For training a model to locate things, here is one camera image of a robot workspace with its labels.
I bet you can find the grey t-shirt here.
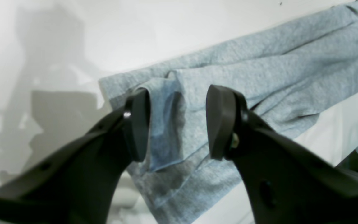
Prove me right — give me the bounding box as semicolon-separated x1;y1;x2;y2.
99;0;358;224

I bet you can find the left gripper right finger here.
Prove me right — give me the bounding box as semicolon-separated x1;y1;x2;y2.
206;85;358;224

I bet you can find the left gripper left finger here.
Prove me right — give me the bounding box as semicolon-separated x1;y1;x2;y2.
0;88;150;224

